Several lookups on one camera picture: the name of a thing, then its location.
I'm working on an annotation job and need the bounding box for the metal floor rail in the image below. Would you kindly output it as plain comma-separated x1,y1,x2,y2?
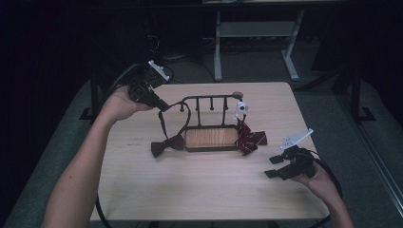
336,93,403,210

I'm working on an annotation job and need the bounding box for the black metal stand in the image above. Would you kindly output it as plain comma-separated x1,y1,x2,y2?
79,67,101,122
346,63,377,125

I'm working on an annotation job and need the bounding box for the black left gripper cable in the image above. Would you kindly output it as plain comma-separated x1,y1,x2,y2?
94,62,145,228

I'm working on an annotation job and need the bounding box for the striped red bow tie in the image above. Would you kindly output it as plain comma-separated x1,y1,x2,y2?
233,100,268,157

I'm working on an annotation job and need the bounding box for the person's left hand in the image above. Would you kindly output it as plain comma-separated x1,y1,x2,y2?
102,85,154,124

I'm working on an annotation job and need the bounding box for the person's right hand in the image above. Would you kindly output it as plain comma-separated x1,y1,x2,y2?
291,163,338,200

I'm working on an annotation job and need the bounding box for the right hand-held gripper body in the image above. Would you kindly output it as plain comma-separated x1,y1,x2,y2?
279,127,318,181

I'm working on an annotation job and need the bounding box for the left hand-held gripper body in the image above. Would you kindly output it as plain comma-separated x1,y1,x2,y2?
127,59,171,105

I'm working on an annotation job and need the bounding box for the grey metal desk frame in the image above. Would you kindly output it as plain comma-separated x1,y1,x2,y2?
213,9,306,83

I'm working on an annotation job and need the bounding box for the black metal rack wooden base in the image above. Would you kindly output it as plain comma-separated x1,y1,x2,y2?
180,91,245,153

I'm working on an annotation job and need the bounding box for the dark brown bow tie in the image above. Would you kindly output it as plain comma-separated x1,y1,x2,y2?
150,101,192,159

